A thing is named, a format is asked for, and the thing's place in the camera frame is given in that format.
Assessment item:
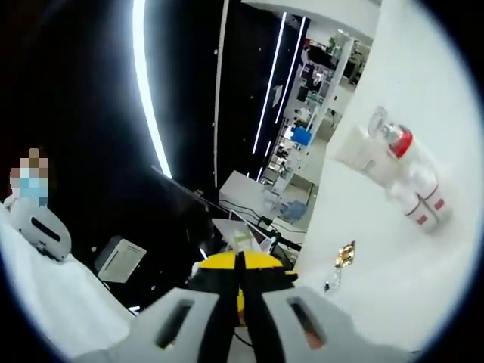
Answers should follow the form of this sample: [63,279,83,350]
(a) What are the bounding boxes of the long ceiling light strip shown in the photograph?
[131,0,174,179]

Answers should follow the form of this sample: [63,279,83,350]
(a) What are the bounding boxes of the gold foil sachet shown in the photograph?
[331,239,358,269]

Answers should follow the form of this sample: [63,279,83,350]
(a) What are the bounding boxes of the red collar skincare pump bottle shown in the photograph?
[368,106,436,191]

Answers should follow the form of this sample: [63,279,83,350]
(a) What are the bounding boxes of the clear small sachet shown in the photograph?
[322,267,344,295]

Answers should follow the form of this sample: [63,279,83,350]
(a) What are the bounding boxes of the blue plastic bin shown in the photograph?
[292,126,314,147]

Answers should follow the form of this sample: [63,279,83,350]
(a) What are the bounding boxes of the black tripod stand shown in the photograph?
[195,191,304,251]

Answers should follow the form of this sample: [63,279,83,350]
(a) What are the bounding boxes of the white skincare tube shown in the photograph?
[331,123,395,191]

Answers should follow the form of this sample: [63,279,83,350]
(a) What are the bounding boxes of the small white skincare bottle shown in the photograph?
[402,184,436,232]
[414,165,454,219]

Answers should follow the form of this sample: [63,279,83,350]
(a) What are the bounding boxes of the white chest device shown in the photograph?
[9,196,72,262]

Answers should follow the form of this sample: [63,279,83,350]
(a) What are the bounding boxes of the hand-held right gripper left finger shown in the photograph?
[71,251,243,363]

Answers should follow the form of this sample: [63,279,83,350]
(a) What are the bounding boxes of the ceiling air conditioner unit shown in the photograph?
[93,235,147,284]

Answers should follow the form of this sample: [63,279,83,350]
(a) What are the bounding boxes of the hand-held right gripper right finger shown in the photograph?
[238,251,413,363]

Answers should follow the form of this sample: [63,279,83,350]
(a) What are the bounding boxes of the blue water jugs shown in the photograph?
[278,199,308,223]

